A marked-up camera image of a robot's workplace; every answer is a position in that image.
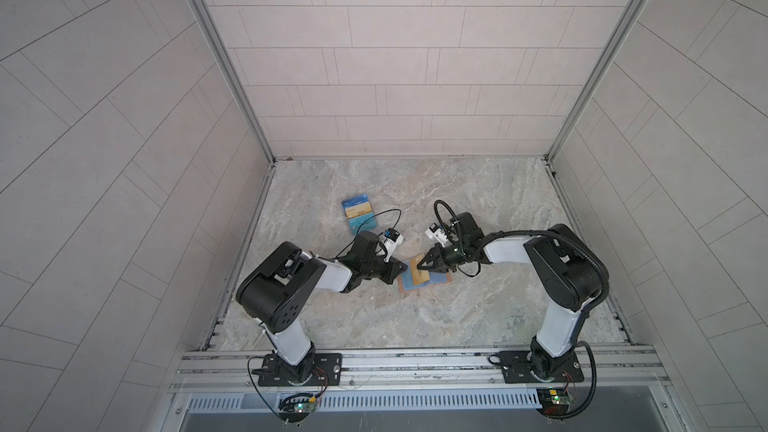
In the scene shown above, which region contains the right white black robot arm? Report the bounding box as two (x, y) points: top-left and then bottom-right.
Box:
(417, 224), (609, 381)

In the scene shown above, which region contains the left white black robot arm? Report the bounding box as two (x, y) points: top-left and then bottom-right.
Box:
(235, 228), (407, 380)

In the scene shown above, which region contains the teal card on table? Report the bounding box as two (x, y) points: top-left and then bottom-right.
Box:
(350, 216), (378, 235)

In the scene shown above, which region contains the gold beige card on table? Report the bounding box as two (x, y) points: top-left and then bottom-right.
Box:
(344, 203), (373, 220)

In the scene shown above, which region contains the blue VIP card on table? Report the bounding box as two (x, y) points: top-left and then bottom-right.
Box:
(341, 194), (372, 212)

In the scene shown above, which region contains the left green circuit board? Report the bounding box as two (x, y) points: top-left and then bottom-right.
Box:
(278, 393), (319, 414)

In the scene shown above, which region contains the green circuit board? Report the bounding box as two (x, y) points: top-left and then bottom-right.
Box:
(536, 388), (573, 417)
(278, 393), (319, 414)

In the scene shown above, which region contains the white ventilation grille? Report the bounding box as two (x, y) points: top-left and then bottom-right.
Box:
(187, 388), (542, 413)

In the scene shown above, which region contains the right green circuit board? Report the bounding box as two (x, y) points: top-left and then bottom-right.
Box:
(536, 388), (573, 417)

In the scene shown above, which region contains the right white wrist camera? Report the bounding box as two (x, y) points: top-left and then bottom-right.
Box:
(425, 223), (450, 247)

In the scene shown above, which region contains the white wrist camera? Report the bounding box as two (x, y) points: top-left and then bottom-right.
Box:
(425, 223), (450, 247)
(383, 228), (404, 262)

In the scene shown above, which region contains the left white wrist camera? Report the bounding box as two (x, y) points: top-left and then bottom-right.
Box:
(383, 228), (404, 262)

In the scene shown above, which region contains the left black camera cable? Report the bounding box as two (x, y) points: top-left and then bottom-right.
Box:
(335, 208), (403, 259)

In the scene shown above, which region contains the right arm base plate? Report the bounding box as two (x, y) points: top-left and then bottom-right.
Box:
(488, 350), (584, 384)

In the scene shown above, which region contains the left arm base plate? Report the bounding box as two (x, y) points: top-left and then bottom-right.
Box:
(249, 352), (343, 387)

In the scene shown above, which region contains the right black corrugated cable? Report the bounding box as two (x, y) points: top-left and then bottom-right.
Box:
(433, 199), (611, 319)

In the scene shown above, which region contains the aluminium mounting rail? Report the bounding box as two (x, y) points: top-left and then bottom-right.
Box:
(170, 344), (671, 393)

